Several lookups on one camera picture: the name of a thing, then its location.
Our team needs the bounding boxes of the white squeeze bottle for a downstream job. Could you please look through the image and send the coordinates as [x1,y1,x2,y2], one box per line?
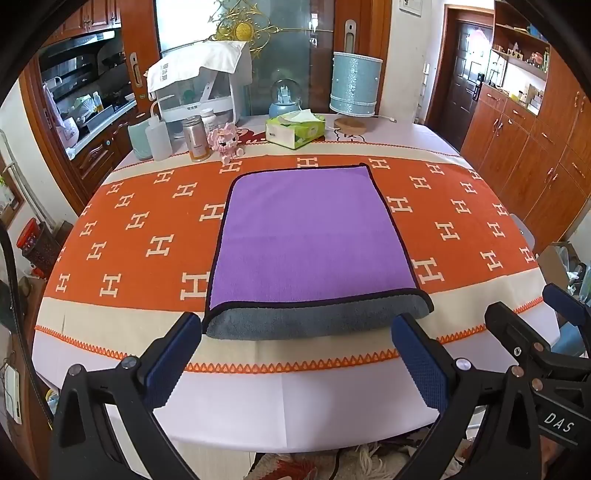
[145,101,172,161]

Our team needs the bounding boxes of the white dish rack cabinet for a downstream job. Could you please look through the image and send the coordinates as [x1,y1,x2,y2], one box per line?
[148,69,247,139]

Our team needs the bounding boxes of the red basket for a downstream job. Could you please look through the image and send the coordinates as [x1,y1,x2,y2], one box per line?
[16,218,41,250]

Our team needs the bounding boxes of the green tissue box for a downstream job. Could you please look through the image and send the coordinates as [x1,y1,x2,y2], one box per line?
[266,109,325,150]

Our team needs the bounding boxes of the wooden cabinet wall unit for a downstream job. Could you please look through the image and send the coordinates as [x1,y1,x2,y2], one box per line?
[461,1,590,253]

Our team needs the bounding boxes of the cardboard box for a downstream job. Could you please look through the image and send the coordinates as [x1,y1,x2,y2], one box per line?
[537,241,580,290]

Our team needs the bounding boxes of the purple and grey towel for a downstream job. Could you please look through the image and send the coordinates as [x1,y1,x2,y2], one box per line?
[204,164,435,341]

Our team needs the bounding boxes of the blue snow globe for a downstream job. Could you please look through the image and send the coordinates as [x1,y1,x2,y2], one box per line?
[269,79,301,118]

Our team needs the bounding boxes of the teal cup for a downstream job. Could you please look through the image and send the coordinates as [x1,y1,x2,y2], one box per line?
[127,120,152,160]

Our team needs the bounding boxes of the black cable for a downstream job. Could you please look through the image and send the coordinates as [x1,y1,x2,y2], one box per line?
[0,221,54,430]

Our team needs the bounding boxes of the white cloth on cabinet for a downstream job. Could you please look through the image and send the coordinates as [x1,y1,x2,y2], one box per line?
[147,41,252,94]

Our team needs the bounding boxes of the light blue lamp shade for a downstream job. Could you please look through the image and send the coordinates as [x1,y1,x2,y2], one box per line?
[329,52,383,118]

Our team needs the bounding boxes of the silver and orange can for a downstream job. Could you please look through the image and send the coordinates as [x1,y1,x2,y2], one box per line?
[182,115,211,161]

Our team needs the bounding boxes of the pink block toy figure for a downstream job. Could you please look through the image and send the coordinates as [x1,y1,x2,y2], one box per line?
[207,122,245,165]

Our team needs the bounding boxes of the golden ornament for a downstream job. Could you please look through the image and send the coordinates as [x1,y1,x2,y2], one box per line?
[207,1,334,58]

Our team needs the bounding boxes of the white pill bottle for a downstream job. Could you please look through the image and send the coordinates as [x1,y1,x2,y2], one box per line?
[199,108,218,134]

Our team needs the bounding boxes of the dark wooden door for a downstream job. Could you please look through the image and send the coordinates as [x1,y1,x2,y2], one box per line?
[438,21,492,151]

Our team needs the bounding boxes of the wooden lamp base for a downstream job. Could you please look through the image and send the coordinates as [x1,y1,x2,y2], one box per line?
[334,116,367,136]

